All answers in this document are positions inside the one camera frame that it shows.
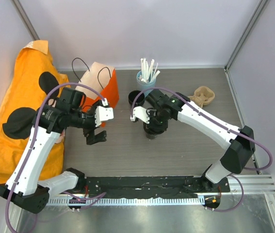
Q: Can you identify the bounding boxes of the orange paper bag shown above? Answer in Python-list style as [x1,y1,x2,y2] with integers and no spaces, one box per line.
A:
[73,62,119,112]

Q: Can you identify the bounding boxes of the brown pulp cup carrier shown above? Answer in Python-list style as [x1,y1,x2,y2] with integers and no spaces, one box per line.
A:
[189,86,215,108]

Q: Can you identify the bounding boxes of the black paper coffee cup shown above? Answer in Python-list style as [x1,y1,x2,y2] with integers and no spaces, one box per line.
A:
[145,132,159,140]

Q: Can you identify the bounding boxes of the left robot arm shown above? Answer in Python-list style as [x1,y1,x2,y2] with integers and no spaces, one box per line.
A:
[0,87,113,214]

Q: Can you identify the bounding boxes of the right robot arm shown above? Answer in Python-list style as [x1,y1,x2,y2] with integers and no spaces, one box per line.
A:
[143,89,256,192]

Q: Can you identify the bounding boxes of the stack of black cups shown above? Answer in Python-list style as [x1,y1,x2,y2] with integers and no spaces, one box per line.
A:
[128,90,145,107]

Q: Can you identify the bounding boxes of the light blue tin cup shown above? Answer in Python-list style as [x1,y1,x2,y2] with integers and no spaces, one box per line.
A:
[136,70,156,91]

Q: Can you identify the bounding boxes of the white wrapped straws bundle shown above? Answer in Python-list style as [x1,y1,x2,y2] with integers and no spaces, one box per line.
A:
[140,58,160,83]

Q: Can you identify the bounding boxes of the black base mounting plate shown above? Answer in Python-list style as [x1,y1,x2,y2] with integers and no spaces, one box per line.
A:
[57,175,231,200]

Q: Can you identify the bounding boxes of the orange cartoon mouse cloth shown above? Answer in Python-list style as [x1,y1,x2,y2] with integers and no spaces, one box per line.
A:
[0,40,68,184]

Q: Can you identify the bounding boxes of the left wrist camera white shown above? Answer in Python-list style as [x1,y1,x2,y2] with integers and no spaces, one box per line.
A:
[95,98,114,127]

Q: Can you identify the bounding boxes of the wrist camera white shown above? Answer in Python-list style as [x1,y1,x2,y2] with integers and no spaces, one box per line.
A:
[95,98,114,127]
[130,106,150,124]

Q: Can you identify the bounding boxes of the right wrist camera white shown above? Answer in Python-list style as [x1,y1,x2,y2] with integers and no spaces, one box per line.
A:
[130,106,150,124]

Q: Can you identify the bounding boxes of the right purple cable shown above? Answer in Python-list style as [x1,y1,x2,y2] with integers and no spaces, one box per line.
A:
[130,87,273,213]

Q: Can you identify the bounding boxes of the purple cable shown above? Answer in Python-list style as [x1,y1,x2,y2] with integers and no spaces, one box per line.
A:
[130,87,273,213]
[5,82,109,233]

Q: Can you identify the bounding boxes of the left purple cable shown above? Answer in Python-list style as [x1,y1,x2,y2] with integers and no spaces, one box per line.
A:
[5,82,109,233]

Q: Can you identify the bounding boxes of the slotted aluminium rail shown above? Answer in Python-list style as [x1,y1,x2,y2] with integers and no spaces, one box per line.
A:
[47,195,205,207]

